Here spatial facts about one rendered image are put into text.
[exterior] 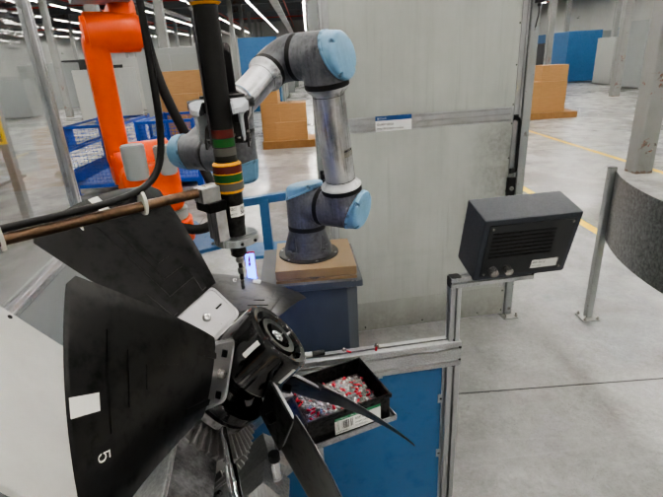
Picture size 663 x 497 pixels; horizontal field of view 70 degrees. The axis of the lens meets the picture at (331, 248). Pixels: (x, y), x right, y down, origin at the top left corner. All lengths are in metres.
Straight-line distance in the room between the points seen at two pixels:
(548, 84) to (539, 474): 11.46
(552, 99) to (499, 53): 10.38
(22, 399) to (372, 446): 1.04
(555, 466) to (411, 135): 1.71
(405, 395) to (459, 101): 1.75
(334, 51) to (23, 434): 0.95
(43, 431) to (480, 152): 2.50
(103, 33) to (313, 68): 3.49
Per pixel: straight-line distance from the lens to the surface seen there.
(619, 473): 2.40
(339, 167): 1.30
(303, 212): 1.41
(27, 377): 0.82
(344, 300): 1.44
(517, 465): 2.30
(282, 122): 9.92
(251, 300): 0.94
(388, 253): 2.82
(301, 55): 1.23
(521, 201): 1.31
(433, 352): 1.38
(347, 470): 1.60
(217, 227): 0.73
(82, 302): 0.49
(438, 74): 2.69
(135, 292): 0.75
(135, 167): 4.43
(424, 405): 1.50
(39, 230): 0.65
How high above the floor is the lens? 1.61
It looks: 22 degrees down
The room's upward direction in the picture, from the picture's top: 3 degrees counter-clockwise
